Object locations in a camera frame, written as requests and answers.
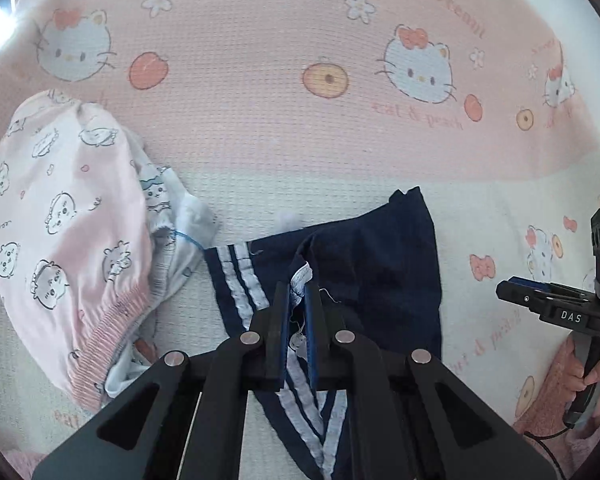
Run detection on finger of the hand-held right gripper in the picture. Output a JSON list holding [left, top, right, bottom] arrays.
[[496, 281, 552, 314], [507, 276, 590, 302]]

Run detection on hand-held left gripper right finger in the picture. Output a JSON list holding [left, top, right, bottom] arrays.
[[303, 280, 557, 480]]

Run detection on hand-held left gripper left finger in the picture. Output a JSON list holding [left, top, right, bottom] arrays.
[[31, 280, 292, 480]]

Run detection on navy striped shorts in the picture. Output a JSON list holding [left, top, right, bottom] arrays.
[[202, 186, 444, 480]]

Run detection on pink fluffy clothing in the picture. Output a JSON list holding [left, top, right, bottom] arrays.
[[0, 332, 600, 480]]

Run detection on white cat print garment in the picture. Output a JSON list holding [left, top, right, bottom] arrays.
[[102, 129, 219, 397]]

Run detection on pink white printed blanket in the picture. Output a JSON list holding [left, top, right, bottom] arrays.
[[0, 0, 600, 466]]

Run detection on pink bear print pants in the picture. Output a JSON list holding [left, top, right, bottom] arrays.
[[0, 88, 157, 411]]

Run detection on black cable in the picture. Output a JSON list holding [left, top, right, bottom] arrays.
[[522, 424, 573, 480]]

